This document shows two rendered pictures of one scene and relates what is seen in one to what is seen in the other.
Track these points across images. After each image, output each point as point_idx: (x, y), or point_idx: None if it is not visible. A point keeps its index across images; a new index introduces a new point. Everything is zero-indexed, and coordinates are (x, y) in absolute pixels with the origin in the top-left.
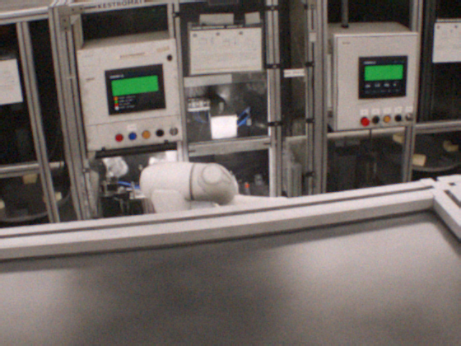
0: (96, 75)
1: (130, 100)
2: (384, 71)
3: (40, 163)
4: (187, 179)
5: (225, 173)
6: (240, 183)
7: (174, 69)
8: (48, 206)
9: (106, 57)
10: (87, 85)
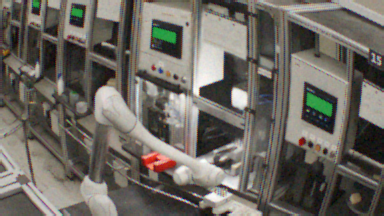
0: (149, 20)
1: (160, 44)
2: (320, 103)
3: (117, 64)
4: (103, 101)
5: (114, 107)
6: None
7: (189, 33)
8: None
9: (155, 10)
10: (144, 24)
